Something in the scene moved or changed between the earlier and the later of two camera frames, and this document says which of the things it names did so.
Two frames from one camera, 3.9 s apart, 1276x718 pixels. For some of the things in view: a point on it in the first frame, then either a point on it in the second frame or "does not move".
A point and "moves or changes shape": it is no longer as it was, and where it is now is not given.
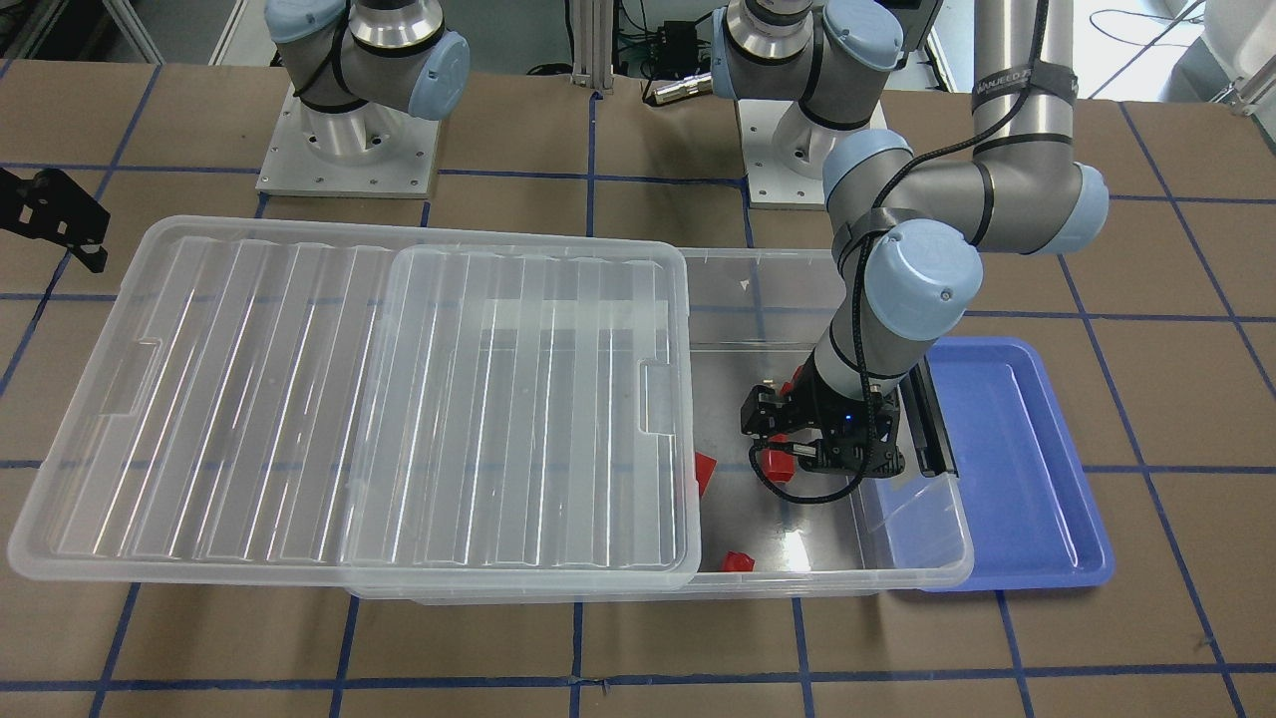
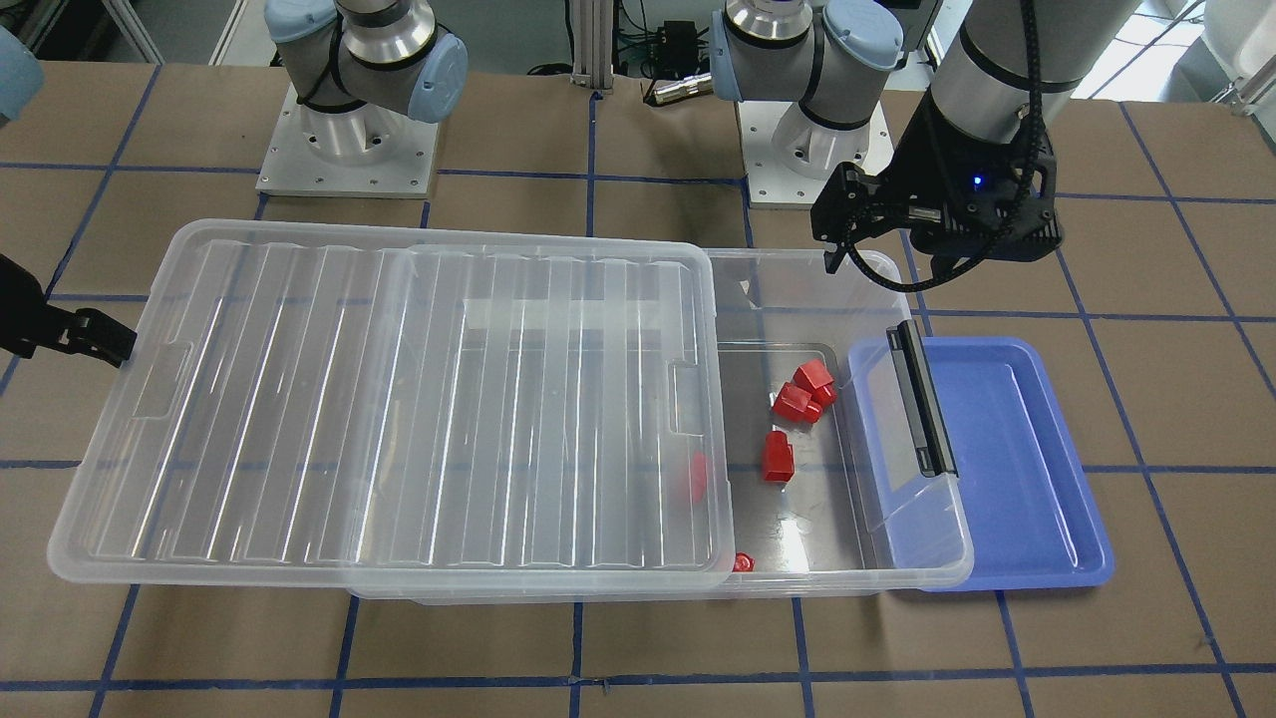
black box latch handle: x=927 y=424 does not move
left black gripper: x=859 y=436 -> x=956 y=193
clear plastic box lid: x=317 y=402 moves or changes shape
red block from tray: x=778 y=466 does not move
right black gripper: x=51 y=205 -> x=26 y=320
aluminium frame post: x=592 y=22 does not move
